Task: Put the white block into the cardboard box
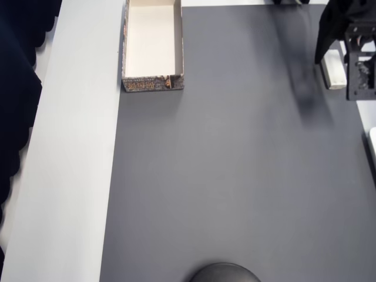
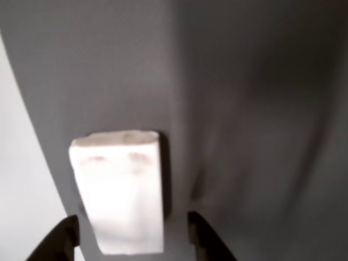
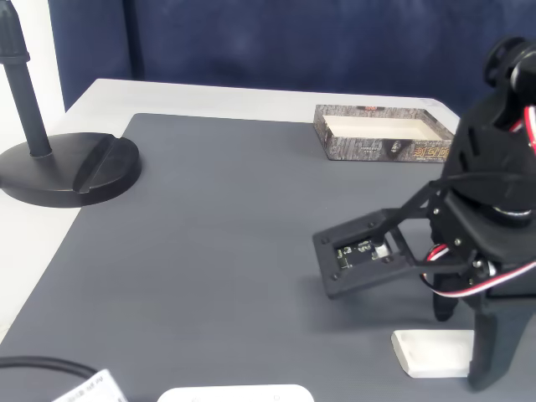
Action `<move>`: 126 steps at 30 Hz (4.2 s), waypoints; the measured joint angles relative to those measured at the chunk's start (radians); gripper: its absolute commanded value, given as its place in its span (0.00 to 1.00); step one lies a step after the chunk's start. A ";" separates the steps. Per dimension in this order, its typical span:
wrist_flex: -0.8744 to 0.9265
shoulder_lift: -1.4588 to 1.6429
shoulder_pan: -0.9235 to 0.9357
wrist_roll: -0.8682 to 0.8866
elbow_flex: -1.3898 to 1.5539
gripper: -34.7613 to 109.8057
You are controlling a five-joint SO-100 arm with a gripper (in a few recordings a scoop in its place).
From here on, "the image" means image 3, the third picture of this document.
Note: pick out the white rectangular block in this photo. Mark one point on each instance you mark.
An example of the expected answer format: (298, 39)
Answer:
(431, 349)

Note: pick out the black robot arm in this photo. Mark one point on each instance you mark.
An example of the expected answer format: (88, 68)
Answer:
(477, 146)

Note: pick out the dark printed cardboard box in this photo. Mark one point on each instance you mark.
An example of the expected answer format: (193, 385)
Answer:
(360, 148)

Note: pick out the white flat device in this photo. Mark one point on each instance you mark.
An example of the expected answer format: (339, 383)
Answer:
(234, 394)

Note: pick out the gray desk mat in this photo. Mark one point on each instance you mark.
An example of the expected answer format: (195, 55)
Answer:
(209, 251)

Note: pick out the dark blue fabric backdrop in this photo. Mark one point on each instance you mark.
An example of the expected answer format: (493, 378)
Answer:
(251, 42)

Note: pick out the white printed label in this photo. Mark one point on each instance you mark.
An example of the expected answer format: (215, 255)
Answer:
(92, 389)

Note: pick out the black round stand base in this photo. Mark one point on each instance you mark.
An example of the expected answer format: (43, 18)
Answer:
(63, 167)

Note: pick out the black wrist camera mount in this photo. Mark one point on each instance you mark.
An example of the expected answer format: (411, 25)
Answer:
(347, 276)

